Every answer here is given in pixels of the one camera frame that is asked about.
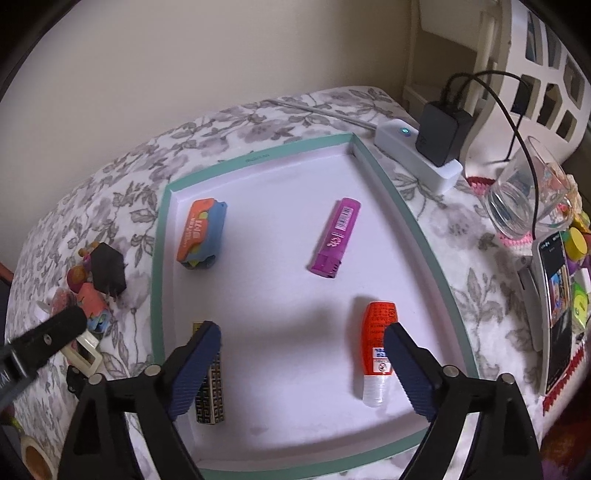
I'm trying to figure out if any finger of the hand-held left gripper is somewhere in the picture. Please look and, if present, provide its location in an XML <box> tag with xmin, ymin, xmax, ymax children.
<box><xmin>4</xmin><ymin>305</ymin><xmax>88</xmax><ymax>381</ymax></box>

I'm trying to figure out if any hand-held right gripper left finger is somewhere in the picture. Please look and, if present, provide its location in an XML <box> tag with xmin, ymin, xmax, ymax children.
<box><xmin>58</xmin><ymin>320</ymin><xmax>223</xmax><ymax>480</ymax></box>

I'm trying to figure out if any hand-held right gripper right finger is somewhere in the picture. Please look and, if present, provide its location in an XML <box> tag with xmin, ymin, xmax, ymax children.
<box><xmin>383</xmin><ymin>322</ymin><xmax>543</xmax><ymax>480</ymax></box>

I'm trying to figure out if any black gold patterned lighter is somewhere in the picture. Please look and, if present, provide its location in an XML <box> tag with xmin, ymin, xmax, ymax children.
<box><xmin>191</xmin><ymin>320</ymin><xmax>227</xmax><ymax>425</ymax></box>

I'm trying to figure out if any orange glue bottle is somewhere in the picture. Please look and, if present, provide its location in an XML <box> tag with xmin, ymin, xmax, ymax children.
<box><xmin>355</xmin><ymin>301</ymin><xmax>399</xmax><ymax>408</ymax></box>

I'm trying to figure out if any black charger plug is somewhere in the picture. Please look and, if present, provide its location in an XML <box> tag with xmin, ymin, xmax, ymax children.
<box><xmin>91</xmin><ymin>242</ymin><xmax>129</xmax><ymax>302</ymax></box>

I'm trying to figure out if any teal white box tray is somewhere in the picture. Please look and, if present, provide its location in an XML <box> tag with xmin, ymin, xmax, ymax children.
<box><xmin>150</xmin><ymin>131</ymin><xmax>481</xmax><ymax>480</ymax></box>

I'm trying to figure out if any large blue orange toy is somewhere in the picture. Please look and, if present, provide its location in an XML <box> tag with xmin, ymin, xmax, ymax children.
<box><xmin>177</xmin><ymin>198</ymin><xmax>228</xmax><ymax>272</ymax></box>

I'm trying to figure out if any purple lighter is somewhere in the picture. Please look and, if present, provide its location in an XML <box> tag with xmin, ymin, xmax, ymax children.
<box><xmin>308</xmin><ymin>198</ymin><xmax>362</xmax><ymax>279</ymax></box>

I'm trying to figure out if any cream hair claw clip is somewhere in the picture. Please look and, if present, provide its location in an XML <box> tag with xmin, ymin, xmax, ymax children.
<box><xmin>60</xmin><ymin>332</ymin><xmax>103</xmax><ymax>376</ymax></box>

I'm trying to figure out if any small blue orange toy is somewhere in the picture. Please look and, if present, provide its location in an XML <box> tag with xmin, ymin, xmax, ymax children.
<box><xmin>76</xmin><ymin>281</ymin><xmax>112</xmax><ymax>334</ymax></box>

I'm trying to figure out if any brown tape roll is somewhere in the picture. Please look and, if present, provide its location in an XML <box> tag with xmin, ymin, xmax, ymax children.
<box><xmin>18</xmin><ymin>434</ymin><xmax>55</xmax><ymax>480</ymax></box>

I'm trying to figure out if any smartphone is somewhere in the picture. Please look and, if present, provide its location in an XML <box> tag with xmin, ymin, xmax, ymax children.
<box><xmin>531</xmin><ymin>231</ymin><xmax>575</xmax><ymax>395</ymax></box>

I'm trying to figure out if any pink white crochet coaster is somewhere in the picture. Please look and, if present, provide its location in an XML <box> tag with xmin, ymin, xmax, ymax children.
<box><xmin>499</xmin><ymin>203</ymin><xmax>580</xmax><ymax>254</ymax></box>

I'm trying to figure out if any green round box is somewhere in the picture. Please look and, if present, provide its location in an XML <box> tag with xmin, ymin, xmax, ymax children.
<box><xmin>571</xmin><ymin>281</ymin><xmax>591</xmax><ymax>324</ymax></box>

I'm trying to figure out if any red crochet coaster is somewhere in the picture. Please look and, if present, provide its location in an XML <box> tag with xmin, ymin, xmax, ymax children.
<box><xmin>465</xmin><ymin>173</ymin><xmax>497</xmax><ymax>197</ymax></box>

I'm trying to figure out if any clear drinking glass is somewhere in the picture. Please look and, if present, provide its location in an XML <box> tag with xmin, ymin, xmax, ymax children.
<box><xmin>485</xmin><ymin>136</ymin><xmax>570</xmax><ymax>238</ymax></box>

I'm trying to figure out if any yellow round box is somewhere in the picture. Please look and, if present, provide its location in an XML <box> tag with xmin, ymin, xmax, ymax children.
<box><xmin>566</xmin><ymin>227</ymin><xmax>591</xmax><ymax>261</ymax></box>

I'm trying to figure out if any white power strip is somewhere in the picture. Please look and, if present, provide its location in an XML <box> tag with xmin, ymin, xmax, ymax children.
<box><xmin>374</xmin><ymin>119</ymin><xmax>464</xmax><ymax>195</ymax></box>

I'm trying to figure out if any white lattice furniture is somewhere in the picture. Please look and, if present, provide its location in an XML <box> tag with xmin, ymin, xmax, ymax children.
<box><xmin>402</xmin><ymin>0</ymin><xmax>591</xmax><ymax>167</ymax></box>

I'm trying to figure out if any grey power cord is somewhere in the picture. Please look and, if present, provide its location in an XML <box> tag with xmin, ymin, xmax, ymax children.
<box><xmin>265</xmin><ymin>98</ymin><xmax>386</xmax><ymax>131</ymax></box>

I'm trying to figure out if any black power cable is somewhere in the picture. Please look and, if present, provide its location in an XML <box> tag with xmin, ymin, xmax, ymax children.
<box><xmin>441</xmin><ymin>69</ymin><xmax>542</xmax><ymax>236</ymax></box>

